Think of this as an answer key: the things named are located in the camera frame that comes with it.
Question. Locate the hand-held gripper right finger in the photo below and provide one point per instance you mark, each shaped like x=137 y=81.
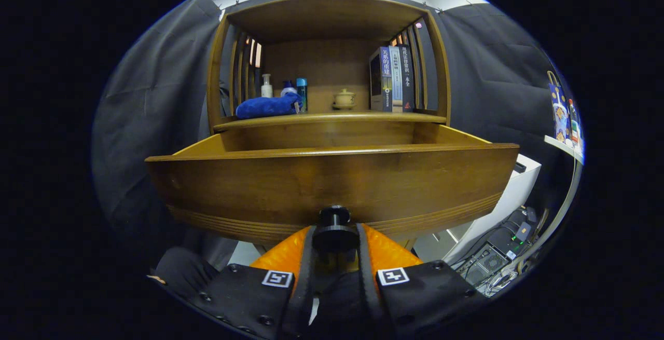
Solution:
x=365 y=277

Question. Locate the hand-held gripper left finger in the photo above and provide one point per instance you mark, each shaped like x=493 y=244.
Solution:
x=306 y=277

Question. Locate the brown wooden drawer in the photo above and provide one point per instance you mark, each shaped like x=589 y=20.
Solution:
x=332 y=179

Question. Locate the wooden countertop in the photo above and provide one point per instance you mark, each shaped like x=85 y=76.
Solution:
x=332 y=117

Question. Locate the brown wooden cabinet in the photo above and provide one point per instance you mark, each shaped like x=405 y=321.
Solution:
x=321 y=18

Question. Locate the black computer tower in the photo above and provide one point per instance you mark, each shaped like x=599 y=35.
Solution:
x=490 y=261

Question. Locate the white box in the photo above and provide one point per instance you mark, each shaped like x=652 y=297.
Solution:
x=508 y=200

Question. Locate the blue folded towel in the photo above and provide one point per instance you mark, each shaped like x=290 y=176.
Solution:
x=267 y=106

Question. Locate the beige lidded teacup with saucer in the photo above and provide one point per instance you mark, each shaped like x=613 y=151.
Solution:
x=344 y=99

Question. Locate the teal plastic bottle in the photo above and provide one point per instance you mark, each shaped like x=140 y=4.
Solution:
x=302 y=91

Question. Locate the white lotion bottle blue cap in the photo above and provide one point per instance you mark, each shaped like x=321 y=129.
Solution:
x=288 y=90

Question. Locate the white pump bottle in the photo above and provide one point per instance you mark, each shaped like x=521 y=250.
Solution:
x=266 y=88

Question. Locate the book with blue spine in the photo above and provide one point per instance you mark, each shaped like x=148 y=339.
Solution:
x=385 y=80

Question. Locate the book with pale spine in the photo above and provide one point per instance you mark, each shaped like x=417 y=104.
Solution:
x=397 y=80

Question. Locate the book with black spine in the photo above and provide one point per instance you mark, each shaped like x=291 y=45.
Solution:
x=407 y=80

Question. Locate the white side table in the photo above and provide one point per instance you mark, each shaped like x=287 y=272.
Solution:
x=563 y=145

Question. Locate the blue dotted gift bag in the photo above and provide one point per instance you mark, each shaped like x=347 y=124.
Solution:
x=558 y=111

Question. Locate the red capped water bottle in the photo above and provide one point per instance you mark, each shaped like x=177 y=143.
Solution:
x=573 y=122

